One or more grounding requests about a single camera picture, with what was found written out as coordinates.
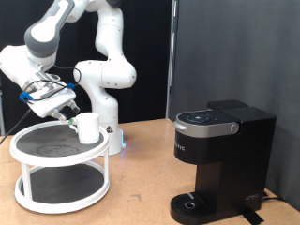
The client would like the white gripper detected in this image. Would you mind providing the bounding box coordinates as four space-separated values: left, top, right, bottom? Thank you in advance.
26 87 81 123

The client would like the white mug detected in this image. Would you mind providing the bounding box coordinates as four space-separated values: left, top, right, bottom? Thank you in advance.
68 112 101 145

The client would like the white two-tier turntable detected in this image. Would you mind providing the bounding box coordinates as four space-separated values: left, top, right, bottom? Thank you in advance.
9 119 111 215

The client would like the black Keurig coffee machine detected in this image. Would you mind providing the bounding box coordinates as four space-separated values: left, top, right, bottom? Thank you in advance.
170 99 278 225

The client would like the grey metal pole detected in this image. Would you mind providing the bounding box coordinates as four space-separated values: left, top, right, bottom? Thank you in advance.
165 0 179 119

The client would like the black tape strip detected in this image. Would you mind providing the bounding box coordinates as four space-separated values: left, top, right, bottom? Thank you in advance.
241 209 265 225

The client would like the black camera cable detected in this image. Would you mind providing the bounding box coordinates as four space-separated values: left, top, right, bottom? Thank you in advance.
0 65 83 144

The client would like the grey metal post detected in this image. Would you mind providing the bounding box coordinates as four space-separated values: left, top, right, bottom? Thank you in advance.
0 93 7 136

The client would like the black power cord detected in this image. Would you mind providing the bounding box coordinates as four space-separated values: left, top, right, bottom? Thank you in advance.
262 191 284 203

